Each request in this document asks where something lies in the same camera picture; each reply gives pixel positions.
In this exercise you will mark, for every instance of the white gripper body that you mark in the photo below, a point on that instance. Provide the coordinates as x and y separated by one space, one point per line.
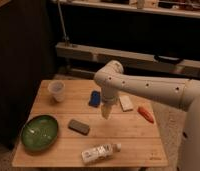
109 96

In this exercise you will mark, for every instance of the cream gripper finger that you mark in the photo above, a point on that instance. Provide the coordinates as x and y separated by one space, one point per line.
105 110

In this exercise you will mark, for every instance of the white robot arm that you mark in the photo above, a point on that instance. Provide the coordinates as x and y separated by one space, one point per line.
180 93

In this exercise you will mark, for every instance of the blue sponge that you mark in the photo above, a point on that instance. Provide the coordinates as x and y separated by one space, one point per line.
95 99

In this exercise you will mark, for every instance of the white sponge block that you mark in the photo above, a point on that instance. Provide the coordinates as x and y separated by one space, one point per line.
125 103

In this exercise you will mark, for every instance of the grey rectangular block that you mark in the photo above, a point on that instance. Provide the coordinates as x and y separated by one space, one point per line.
79 127

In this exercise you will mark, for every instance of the wooden table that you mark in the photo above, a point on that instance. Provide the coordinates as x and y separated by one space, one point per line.
140 139

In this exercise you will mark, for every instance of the orange carrot toy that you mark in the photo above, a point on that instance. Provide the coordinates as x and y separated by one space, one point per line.
142 111

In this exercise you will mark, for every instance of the clear plastic bottle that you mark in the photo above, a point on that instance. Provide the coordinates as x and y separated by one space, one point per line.
100 152

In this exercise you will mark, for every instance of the clear plastic cup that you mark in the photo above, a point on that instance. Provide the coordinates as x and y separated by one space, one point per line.
56 89

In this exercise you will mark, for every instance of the white lower shelf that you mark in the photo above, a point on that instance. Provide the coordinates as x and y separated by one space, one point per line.
128 59

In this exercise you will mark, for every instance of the white shelf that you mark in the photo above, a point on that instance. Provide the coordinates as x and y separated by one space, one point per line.
128 59
121 7

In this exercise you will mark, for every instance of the metal shelf pole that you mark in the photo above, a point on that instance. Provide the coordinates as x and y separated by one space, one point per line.
65 36

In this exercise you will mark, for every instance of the green ceramic bowl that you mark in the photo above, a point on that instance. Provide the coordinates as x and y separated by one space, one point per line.
39 133

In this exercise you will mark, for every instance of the white upper shelf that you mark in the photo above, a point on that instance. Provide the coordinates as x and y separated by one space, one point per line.
121 7

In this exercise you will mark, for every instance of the black handle object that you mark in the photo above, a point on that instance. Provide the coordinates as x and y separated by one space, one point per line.
168 60

